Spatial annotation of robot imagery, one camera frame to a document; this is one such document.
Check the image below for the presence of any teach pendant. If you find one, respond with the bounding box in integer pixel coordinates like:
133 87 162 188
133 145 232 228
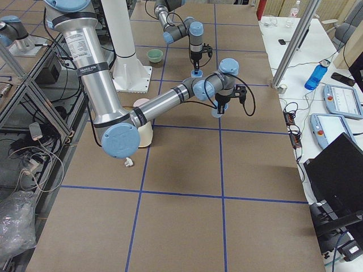
310 114 356 149
323 84 362 120

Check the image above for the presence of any near teach pendant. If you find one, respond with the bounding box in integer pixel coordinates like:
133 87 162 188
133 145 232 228
310 114 356 149

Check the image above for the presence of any pink bowl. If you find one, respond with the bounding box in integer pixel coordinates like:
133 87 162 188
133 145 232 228
133 98 149 107

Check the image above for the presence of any blue water bottle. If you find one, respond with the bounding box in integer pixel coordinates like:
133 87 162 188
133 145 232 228
304 59 331 91

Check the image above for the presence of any black laptop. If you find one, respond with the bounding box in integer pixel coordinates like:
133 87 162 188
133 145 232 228
303 131 363 207

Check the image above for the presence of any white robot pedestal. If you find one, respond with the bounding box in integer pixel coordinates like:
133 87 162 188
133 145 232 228
101 0 153 93

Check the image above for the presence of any far teach pendant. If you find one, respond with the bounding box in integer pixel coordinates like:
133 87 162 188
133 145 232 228
323 84 362 120

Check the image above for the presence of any light blue cup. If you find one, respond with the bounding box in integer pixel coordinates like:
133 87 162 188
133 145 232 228
191 70 203 78
212 103 230 118

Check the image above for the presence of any green bowl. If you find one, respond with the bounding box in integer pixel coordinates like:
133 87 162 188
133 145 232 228
146 49 163 63

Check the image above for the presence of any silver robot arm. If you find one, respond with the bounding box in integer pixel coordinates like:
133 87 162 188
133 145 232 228
154 0 205 77
45 1 239 159

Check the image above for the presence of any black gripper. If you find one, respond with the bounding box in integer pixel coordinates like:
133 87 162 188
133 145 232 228
214 88 233 114
190 51 202 74

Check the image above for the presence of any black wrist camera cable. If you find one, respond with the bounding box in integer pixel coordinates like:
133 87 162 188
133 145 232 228
202 74 255 117

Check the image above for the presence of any black smartphone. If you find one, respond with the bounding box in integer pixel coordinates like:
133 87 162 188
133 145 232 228
331 72 355 87

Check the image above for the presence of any aluminium frame post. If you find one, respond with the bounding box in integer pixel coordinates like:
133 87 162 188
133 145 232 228
271 0 321 89

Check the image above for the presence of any clear plastic bag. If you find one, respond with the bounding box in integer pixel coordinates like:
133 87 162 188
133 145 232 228
1 191 36 261

